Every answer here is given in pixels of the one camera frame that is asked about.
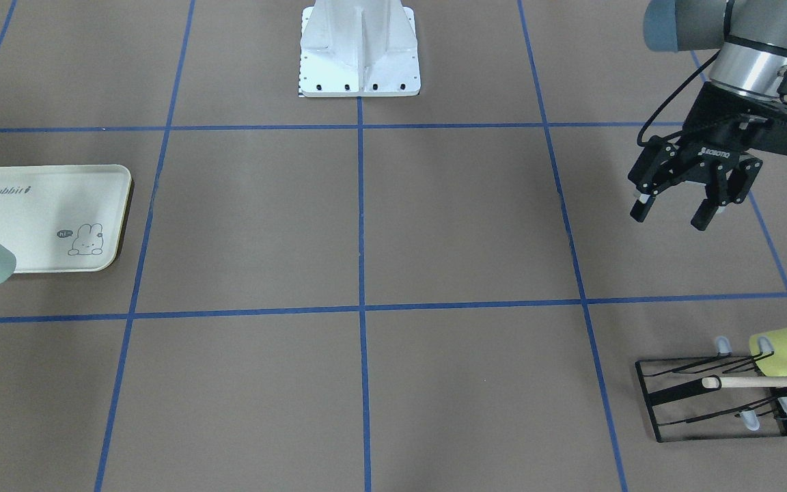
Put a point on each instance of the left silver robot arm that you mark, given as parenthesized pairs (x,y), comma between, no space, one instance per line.
(749,39)

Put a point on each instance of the cream rabbit tray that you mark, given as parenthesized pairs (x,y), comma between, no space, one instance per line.
(63,218)

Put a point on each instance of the black wire cup rack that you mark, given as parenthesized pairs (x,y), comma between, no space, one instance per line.
(708,397)

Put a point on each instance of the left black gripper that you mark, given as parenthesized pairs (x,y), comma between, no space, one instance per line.
(713,141)

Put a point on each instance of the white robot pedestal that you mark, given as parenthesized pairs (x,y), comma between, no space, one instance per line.
(352,49)

